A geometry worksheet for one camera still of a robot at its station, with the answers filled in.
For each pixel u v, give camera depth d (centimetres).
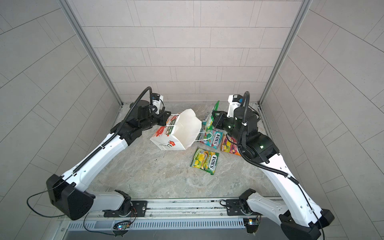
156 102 64
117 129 51
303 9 71
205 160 85
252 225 68
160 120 64
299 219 36
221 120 53
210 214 71
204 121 102
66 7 71
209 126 61
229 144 91
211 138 94
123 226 64
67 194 37
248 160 43
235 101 53
